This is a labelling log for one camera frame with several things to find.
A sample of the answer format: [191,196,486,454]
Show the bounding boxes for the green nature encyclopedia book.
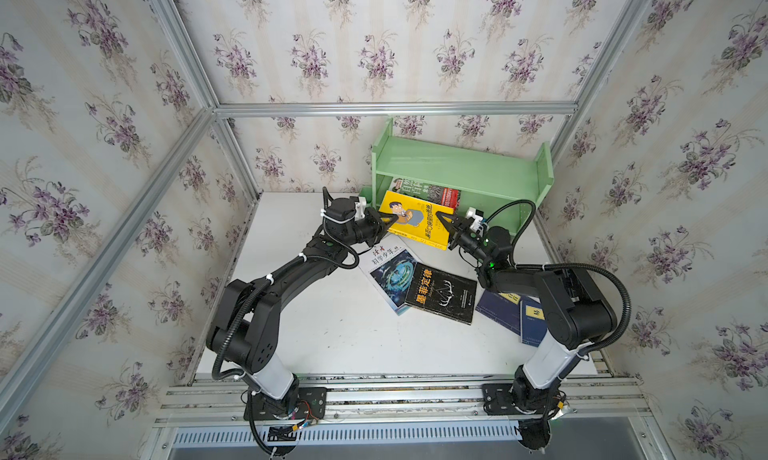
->
[388,178,461,209]

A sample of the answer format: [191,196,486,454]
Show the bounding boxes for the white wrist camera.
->
[353,196,368,221]
[465,207,485,233]

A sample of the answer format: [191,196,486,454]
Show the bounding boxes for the green metal bookshelf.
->
[361,119,555,215]

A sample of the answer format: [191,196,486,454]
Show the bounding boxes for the black book yellow title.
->
[405,263,478,325]

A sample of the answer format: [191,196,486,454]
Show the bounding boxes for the white science youth magazine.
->
[358,242,419,315]

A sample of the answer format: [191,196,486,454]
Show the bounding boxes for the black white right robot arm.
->
[437,199,632,426]

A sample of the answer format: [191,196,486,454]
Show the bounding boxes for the dark blue book left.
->
[476,290,522,335]

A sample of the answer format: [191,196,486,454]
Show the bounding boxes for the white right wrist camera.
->
[465,207,485,233]

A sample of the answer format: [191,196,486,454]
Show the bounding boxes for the dark blue book right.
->
[520,296,548,347]

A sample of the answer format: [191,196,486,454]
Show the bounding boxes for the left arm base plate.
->
[242,387,328,421]

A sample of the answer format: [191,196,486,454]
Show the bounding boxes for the yellow cartoon cover book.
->
[380,191,455,250]

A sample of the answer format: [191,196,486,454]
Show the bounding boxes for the dark blue book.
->
[476,290,522,335]
[520,296,548,347]

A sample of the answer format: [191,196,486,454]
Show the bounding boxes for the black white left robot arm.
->
[205,189,396,418]

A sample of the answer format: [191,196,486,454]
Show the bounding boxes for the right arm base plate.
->
[481,381,563,417]

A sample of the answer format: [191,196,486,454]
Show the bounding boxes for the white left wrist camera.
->
[353,196,368,221]

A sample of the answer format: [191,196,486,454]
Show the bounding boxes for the aluminium mounting rail frame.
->
[143,372,673,460]

